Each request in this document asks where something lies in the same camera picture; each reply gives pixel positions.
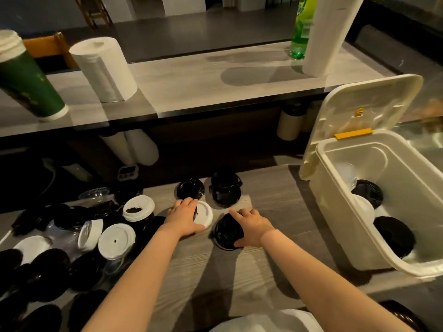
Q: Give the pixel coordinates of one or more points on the person's left hand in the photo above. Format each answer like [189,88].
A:
[181,219]

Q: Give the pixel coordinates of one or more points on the person's right hand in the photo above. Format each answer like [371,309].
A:
[256,229]

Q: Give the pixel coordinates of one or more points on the white cup lid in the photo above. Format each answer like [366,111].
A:
[205,214]

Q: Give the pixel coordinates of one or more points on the black cup lid with plug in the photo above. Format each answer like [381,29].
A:
[394,235]
[225,233]

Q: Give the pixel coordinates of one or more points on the pile of cup lids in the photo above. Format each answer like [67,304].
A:
[116,240]

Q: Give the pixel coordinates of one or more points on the white plastic storage bin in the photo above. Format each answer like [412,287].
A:
[339,217]

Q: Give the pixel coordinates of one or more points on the stack of white lids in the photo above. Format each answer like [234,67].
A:
[365,207]

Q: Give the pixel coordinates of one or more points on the tall stack of black lids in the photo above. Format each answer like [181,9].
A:
[368,191]

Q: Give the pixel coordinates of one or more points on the person's right forearm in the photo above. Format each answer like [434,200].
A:
[328,283]

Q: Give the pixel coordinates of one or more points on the person's left forearm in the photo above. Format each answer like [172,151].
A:
[135,283]

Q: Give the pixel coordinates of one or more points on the person's white shirt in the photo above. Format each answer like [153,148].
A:
[266,323]

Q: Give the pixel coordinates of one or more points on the green paper cup stack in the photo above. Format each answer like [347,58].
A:
[27,86]

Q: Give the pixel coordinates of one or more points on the tall white paper cup stack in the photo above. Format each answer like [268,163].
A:
[328,37]

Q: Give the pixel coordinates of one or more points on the grey wooden table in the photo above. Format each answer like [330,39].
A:
[277,203]

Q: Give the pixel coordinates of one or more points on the small digital timer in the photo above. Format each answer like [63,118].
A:
[128,173]

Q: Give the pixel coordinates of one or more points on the grey bar counter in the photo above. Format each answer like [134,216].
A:
[207,79]

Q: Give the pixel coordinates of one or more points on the white paper towel roll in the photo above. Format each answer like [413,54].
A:
[104,72]

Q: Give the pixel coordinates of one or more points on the black round base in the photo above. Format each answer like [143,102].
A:
[403,316]

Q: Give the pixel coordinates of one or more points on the green plastic bottle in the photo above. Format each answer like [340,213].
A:
[301,31]

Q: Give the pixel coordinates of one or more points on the wooden chair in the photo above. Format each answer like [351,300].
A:
[45,46]

